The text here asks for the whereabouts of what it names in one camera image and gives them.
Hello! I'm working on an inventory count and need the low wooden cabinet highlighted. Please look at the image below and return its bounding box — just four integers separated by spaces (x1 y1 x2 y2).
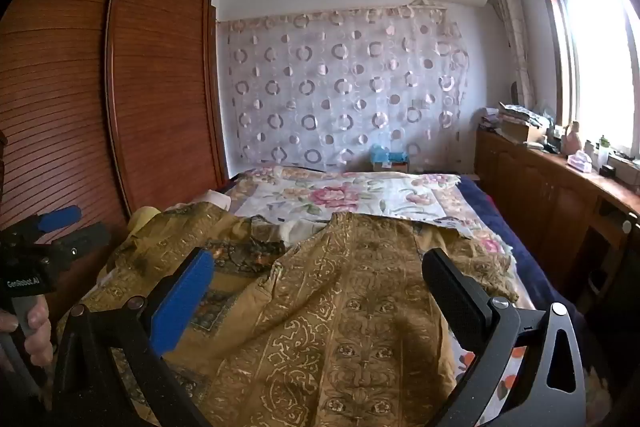
472 127 640 308

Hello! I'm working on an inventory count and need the floral bed blanket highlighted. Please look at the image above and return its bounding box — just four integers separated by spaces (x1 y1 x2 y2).
220 164 516 268

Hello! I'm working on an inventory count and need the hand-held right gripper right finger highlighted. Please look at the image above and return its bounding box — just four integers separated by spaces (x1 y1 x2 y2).
422 248 586 427

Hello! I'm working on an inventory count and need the orange fruit print sheet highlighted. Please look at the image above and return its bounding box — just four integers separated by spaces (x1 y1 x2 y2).
450 292 536 427

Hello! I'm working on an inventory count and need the flat cardboard box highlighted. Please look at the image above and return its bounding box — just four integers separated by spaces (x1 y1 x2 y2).
500 117 546 145

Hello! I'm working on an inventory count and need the brown patterned garment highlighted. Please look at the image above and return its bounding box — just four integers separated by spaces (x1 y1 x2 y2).
82 202 521 427

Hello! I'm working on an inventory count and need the wooden slatted wardrobe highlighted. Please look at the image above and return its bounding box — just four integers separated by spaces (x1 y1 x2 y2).
0 0 231 323

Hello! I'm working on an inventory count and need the blue plastic bag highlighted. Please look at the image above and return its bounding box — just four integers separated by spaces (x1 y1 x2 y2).
369 144 408 165

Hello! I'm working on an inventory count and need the navy blue bed sheet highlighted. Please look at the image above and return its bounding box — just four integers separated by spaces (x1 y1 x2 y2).
457 174 586 338

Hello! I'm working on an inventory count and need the green capped bottle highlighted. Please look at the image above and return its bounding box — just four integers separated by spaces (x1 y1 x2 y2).
595 135 612 168

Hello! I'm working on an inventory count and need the beige cloth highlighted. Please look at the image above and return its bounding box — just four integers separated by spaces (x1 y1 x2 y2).
167 189 231 210

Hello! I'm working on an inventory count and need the bundled patterned window curtain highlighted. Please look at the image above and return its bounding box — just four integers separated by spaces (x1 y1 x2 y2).
487 0 538 108

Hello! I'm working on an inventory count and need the stack of papers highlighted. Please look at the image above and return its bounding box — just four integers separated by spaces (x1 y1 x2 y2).
480 104 506 132

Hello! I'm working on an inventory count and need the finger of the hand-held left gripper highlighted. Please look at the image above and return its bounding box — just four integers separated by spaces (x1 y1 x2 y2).
10 205 83 248
37 223 112 265

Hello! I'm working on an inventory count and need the folded patterned cloth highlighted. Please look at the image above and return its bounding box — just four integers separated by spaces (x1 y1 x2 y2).
500 103 551 128

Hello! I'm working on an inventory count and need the circle pattern sheer curtain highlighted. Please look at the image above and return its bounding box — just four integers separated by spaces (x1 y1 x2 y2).
217 4 473 172

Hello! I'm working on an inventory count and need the person's left hand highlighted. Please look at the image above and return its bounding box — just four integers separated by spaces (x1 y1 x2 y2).
0 294 55 370

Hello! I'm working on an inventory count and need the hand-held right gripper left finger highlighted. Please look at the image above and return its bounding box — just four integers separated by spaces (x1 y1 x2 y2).
52 248 216 427

